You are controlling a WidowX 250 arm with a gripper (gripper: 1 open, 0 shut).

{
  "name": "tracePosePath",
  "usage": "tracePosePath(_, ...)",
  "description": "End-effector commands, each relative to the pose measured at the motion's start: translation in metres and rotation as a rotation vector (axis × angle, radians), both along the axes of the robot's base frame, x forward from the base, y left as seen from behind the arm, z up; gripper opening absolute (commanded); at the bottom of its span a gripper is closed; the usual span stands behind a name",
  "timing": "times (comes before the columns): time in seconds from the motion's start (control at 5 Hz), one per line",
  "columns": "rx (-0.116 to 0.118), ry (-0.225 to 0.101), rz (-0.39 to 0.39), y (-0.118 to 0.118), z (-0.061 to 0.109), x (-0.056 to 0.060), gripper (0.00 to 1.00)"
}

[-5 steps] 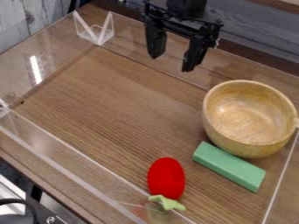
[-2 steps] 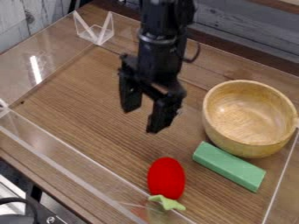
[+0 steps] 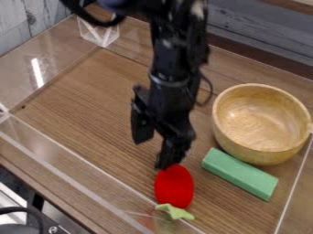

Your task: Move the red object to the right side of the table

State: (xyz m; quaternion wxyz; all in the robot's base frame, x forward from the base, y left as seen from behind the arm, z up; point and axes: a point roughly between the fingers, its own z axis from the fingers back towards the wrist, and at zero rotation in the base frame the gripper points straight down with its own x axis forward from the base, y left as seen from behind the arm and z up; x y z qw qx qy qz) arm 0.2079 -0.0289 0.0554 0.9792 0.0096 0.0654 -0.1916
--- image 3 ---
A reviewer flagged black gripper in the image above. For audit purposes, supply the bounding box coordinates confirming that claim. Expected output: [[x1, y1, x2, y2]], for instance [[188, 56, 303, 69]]
[[131, 72, 200, 170]]

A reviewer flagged red plush strawberry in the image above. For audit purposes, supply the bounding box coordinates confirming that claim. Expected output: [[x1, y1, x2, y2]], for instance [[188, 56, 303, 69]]
[[154, 165, 194, 220]]

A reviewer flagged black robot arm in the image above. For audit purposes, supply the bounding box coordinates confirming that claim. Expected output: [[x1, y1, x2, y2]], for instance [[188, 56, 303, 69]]
[[60, 0, 210, 170]]

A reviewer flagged wooden bowl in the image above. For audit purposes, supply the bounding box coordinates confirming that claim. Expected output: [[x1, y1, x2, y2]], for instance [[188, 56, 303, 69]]
[[211, 83, 313, 165]]

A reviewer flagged green foam block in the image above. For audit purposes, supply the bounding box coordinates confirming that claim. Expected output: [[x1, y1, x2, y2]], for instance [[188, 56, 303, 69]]
[[202, 148, 278, 201]]

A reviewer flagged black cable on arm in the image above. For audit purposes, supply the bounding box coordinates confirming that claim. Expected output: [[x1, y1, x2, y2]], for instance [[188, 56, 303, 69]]
[[191, 71, 215, 108]]

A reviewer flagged black cable lower left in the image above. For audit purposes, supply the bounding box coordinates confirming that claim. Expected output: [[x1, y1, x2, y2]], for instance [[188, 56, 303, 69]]
[[0, 207, 44, 234]]

